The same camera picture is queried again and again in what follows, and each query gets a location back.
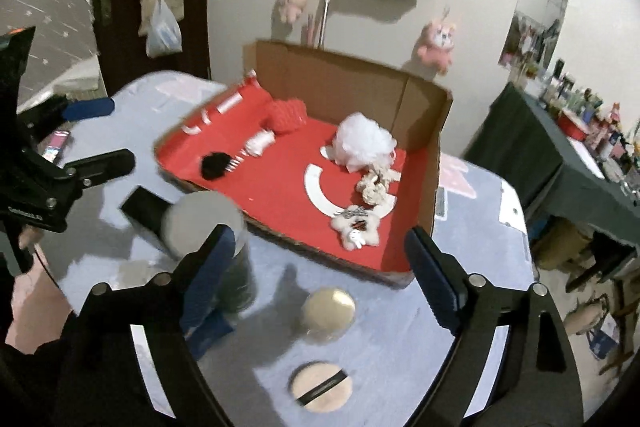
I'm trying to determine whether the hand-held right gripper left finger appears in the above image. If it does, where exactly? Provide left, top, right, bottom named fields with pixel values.
left=55, top=223, right=237, bottom=427

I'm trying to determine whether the black scrunchie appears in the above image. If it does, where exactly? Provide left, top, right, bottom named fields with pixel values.
left=200, top=152, right=236, bottom=180

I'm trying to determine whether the coral mesh bath pouf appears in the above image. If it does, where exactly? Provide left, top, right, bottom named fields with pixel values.
left=265, top=98, right=308, bottom=135

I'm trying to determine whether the desk with green cloth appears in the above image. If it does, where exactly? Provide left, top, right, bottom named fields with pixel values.
left=465, top=82, right=640, bottom=248

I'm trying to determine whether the beige powder puff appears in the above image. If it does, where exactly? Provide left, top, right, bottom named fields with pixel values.
left=290, top=359, right=353, bottom=413

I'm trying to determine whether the blue cloth roll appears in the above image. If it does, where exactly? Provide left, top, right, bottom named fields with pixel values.
left=187, top=309, right=237, bottom=360

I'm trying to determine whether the cardboard box with red lining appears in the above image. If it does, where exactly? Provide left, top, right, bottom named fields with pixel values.
left=152, top=38, right=453, bottom=290

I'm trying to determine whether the dark wooden door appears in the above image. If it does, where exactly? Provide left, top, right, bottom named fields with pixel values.
left=90, top=0, right=211, bottom=95

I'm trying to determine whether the glass jar with dark leaves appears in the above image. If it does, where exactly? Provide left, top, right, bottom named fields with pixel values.
left=161, top=191, right=258, bottom=315

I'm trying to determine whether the smartphone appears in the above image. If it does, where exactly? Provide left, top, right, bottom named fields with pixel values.
left=42, top=130, right=71, bottom=164

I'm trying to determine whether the red bowl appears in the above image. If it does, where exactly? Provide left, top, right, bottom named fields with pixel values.
left=557, top=114, right=593, bottom=140

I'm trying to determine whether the row of bottles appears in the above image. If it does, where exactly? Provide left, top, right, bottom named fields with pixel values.
left=515, top=57, right=640, bottom=198

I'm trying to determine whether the white striped small roll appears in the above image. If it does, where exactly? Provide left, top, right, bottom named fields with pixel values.
left=246, top=130, right=276, bottom=156

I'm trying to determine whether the pink plush with face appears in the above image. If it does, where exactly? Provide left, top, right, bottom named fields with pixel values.
left=416, top=19, right=457, bottom=75

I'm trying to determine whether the star shaped plush keychain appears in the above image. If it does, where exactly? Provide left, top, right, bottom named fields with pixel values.
left=330, top=206, right=383, bottom=252

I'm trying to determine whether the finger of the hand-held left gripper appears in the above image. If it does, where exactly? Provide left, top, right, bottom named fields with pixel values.
left=17, top=94, right=116, bottom=132
left=62, top=148, right=137, bottom=190

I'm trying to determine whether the clear plastic bag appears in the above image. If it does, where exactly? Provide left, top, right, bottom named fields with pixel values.
left=145, top=0, right=183, bottom=58

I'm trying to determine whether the round beige compact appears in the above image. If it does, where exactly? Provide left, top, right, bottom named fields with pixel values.
left=300, top=287, right=357, bottom=339

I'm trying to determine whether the red tipped brush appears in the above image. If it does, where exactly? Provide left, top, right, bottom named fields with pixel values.
left=317, top=0, right=335, bottom=48

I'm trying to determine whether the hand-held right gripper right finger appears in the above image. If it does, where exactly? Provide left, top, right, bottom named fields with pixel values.
left=404, top=227, right=586, bottom=427

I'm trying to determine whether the white mesh bath pouf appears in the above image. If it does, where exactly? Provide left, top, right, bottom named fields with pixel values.
left=332, top=112, right=397, bottom=172

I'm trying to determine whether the pink sheet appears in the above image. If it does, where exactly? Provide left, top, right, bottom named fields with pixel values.
left=10, top=227, right=73, bottom=350

